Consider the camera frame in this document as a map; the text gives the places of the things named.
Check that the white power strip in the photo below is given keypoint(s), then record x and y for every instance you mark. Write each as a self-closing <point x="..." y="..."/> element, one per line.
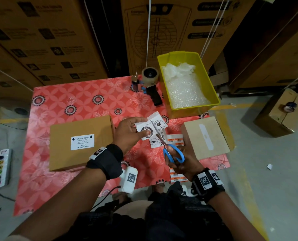
<point x="3" y="168"/>

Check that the packaged blue scissors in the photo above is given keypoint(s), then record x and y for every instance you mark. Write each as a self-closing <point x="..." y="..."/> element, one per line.
<point x="174" y="154"/>

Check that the flat brown cardboard box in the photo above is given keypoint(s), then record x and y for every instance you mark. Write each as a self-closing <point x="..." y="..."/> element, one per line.
<point x="206" y="138"/>

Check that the tape dispenser with tape roll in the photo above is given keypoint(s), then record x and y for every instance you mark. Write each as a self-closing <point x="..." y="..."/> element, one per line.
<point x="150" y="76"/>

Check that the small brown floor carton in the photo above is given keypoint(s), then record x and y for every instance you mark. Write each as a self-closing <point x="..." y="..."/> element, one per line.
<point x="279" y="113"/>

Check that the person's right hand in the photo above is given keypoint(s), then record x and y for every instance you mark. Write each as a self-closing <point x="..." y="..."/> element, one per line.
<point x="189" y="163"/>

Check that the stack of Crompton cartons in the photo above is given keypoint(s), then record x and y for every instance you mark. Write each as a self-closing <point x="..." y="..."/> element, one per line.
<point x="43" y="37"/>

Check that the tape roll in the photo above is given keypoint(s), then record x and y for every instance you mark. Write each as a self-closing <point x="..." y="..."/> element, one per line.
<point x="290" y="106"/>

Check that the black-white fragile sticker sheet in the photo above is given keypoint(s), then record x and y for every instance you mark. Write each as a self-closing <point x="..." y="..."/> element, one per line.
<point x="145" y="130"/>

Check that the orange floral tablecloth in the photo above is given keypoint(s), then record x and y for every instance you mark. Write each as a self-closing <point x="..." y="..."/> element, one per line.
<point x="43" y="193"/>

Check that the person's left forearm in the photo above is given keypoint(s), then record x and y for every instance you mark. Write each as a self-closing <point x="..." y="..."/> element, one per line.
<point x="53" y="208"/>

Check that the yellow plastic bin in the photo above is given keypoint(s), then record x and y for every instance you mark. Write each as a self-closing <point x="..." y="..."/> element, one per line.
<point x="163" y="87"/>

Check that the black wristband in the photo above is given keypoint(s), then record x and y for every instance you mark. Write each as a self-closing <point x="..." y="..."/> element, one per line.
<point x="207" y="184"/>
<point x="105" y="160"/>

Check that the orange striped packaging card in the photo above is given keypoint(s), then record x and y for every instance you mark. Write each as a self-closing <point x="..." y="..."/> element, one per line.
<point x="175" y="174"/>

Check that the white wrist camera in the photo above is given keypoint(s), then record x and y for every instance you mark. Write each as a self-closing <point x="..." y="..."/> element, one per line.
<point x="129" y="179"/>

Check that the person's dark clothing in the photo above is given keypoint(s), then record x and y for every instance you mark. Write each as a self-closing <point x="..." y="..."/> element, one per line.
<point x="149" y="218"/>

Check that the small cardboard box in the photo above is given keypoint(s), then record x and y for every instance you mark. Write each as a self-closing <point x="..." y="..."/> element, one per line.
<point x="61" y="158"/>

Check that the bubble wrap bundle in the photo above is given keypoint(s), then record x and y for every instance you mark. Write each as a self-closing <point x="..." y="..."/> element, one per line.
<point x="185" y="85"/>

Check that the person's left hand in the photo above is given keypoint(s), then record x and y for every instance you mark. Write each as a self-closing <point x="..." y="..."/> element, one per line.
<point x="126" y="135"/>

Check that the person's right forearm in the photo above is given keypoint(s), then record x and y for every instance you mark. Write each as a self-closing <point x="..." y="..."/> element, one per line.
<point x="234" y="221"/>

